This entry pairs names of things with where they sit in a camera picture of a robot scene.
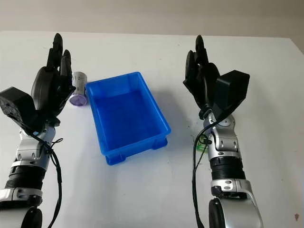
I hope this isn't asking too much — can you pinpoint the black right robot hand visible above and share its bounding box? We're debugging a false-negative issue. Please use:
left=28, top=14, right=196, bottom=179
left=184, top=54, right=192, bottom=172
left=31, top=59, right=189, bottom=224
left=182, top=35, right=220, bottom=119

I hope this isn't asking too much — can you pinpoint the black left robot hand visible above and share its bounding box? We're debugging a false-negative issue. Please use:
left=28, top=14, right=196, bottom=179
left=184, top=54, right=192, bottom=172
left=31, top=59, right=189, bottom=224
left=30, top=33, right=76, bottom=124

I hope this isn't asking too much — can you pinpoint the green toothpaste box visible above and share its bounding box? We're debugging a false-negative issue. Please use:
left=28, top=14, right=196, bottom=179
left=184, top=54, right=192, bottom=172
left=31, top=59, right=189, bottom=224
left=194, top=135, right=210, bottom=152

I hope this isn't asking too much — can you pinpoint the blue plastic tray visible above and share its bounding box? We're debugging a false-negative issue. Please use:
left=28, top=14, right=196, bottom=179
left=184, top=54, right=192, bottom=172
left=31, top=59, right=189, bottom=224
left=85, top=71, right=171, bottom=166

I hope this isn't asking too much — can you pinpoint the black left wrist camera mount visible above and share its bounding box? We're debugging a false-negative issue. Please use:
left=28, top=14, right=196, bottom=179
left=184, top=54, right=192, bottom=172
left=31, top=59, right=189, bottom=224
left=0, top=87, right=40, bottom=131

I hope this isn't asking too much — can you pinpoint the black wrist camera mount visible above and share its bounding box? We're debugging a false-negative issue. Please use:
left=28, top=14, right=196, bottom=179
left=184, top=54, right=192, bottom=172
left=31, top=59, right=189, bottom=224
left=212, top=70, right=250, bottom=119
left=0, top=87, right=40, bottom=131

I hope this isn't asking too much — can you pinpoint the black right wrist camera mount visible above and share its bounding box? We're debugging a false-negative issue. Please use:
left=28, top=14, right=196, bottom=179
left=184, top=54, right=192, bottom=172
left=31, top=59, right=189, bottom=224
left=212, top=70, right=250, bottom=119

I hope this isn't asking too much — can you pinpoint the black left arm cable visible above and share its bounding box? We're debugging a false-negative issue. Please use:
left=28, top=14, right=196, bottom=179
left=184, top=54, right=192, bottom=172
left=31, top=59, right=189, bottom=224
left=23, top=125, right=64, bottom=228

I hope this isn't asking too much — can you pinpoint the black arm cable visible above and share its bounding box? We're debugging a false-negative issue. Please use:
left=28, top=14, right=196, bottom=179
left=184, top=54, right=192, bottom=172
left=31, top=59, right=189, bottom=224
left=23, top=125, right=64, bottom=228
left=191, top=71, right=229, bottom=228

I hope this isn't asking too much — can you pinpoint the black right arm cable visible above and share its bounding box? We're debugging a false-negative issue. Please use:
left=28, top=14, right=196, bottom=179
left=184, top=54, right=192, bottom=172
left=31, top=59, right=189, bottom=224
left=191, top=71, right=229, bottom=228

